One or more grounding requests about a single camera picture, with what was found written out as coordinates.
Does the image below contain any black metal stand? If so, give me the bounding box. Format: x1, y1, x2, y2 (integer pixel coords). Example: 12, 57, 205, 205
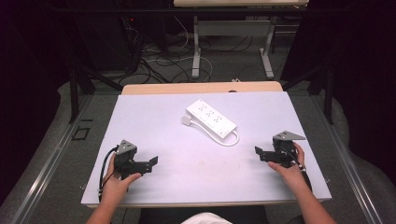
281, 63, 335, 125
64, 66, 124, 124

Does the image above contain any white power strip cable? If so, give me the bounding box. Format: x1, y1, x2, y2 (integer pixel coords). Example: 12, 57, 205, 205
190, 119, 240, 147

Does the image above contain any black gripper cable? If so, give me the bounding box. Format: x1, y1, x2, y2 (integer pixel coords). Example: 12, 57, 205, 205
97, 145, 120, 203
279, 146, 313, 191

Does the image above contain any person's left hand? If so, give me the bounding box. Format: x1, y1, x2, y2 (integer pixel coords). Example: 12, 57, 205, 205
100, 152, 143, 208

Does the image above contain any white board sheet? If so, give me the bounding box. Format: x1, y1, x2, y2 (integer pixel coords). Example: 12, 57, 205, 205
80, 91, 332, 206

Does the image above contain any person's right hand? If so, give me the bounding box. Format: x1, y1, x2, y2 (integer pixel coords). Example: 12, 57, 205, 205
267, 141, 306, 194

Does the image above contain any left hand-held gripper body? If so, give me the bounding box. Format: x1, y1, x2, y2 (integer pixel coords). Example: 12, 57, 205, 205
113, 139, 145, 180

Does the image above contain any white power strip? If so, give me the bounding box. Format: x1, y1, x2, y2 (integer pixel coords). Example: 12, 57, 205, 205
185, 98, 238, 142

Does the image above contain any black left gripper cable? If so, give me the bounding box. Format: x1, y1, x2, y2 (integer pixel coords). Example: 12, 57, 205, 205
97, 145, 120, 203

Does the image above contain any tangle of floor cables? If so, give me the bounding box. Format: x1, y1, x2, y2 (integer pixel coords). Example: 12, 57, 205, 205
120, 15, 265, 86

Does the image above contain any black computer tower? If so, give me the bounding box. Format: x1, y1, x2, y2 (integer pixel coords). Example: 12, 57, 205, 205
74, 12, 141, 72

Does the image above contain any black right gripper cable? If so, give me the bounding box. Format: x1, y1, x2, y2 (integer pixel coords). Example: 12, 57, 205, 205
279, 146, 313, 191

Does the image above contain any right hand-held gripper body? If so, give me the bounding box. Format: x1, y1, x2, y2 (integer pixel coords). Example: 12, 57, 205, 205
268, 130, 307, 169

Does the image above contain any white desk with metal legs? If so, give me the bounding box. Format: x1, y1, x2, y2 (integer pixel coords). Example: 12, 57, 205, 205
173, 0, 310, 80

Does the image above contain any person's white clothing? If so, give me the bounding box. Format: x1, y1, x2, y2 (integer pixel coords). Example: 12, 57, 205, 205
180, 212, 233, 224

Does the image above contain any aluminium floor rail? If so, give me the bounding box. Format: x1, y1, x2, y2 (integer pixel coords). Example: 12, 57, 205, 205
10, 92, 94, 224
309, 92, 386, 224

